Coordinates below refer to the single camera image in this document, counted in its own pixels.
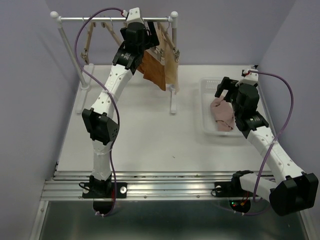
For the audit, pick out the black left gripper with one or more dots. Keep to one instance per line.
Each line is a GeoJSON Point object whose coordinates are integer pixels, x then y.
{"type": "Point", "coordinates": [151, 39]}

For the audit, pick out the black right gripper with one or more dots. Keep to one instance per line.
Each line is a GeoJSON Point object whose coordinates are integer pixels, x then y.
{"type": "Point", "coordinates": [227, 84]}

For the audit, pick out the pink underwear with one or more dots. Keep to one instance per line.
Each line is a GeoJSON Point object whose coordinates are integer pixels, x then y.
{"type": "Point", "coordinates": [223, 115]}

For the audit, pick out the beige clip hanger brown underwear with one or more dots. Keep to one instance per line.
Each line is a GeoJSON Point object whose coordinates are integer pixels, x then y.
{"type": "Point", "coordinates": [158, 52]}

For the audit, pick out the brown orange underwear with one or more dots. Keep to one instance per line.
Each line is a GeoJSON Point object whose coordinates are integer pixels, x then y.
{"type": "Point", "coordinates": [153, 70]}

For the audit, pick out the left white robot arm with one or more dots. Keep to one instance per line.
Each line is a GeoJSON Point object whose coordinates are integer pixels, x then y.
{"type": "Point", "coordinates": [98, 119]}

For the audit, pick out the beige clip hanger cream underwear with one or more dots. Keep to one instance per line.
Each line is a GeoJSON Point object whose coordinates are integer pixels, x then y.
{"type": "Point", "coordinates": [170, 36]}

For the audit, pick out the cream yellow underwear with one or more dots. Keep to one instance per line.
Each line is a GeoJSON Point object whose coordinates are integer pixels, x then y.
{"type": "Point", "coordinates": [171, 69]}

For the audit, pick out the empty beige clip hanger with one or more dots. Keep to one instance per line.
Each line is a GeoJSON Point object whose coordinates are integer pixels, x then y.
{"type": "Point", "coordinates": [89, 32]}

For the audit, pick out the white plastic mesh basket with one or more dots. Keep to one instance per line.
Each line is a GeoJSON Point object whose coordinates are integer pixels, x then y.
{"type": "Point", "coordinates": [207, 89]}

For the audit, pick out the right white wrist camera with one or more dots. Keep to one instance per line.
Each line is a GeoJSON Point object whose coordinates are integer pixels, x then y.
{"type": "Point", "coordinates": [249, 76]}

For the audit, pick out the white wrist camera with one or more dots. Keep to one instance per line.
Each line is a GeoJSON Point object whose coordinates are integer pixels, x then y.
{"type": "Point", "coordinates": [249, 76]}
{"type": "Point", "coordinates": [133, 16]}

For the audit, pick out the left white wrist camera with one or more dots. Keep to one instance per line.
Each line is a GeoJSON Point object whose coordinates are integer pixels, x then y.
{"type": "Point", "coordinates": [133, 16]}

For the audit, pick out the aluminium mounting rail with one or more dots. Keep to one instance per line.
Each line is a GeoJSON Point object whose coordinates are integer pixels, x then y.
{"type": "Point", "coordinates": [141, 186]}

